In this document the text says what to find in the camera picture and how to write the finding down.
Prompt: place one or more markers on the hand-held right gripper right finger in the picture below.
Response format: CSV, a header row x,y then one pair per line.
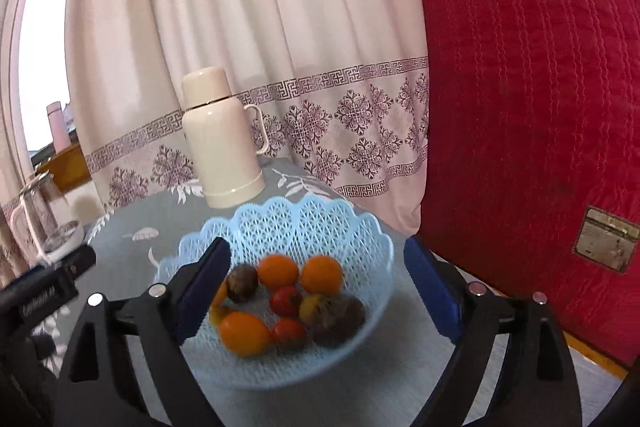
x,y
432,292

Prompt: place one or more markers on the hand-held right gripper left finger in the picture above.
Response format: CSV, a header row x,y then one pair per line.
x,y
202,292

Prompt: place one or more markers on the small dark passion fruit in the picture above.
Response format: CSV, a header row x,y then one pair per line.
x,y
241,282

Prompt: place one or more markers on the orange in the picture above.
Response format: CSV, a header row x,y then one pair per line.
x,y
321,274
244,333
277,270

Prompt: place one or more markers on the red tomato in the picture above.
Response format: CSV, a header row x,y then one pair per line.
x,y
286,300
287,331

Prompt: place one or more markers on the large brown passion fruit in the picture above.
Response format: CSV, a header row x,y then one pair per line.
x,y
339,319

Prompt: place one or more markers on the yellow-green round fruit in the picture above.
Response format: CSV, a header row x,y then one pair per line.
x,y
310,307

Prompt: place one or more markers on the light blue lattice plastic basket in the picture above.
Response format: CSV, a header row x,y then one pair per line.
x,y
300,227

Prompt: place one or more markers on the grey leaf-print tablecloth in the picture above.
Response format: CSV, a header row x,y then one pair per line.
x,y
125,217

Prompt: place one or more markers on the wooden window sill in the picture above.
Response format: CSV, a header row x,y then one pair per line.
x,y
70,167

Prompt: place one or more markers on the cream thermos flask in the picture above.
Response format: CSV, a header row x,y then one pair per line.
x,y
220,147

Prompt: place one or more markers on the pink bottle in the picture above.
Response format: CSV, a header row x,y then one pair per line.
x,y
57,129

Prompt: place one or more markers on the wooden furniture edge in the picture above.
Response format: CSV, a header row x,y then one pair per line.
x,y
600,357

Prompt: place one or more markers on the worn metal latch plate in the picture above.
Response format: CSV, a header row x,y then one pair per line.
x,y
605,239

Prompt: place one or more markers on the narrow patterned pink curtain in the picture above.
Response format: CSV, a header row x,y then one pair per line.
x,y
10,107

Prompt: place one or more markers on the window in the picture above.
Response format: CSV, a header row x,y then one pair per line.
x,y
45,32

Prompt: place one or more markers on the wide patterned pink curtain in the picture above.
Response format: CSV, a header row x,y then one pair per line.
x,y
275,7

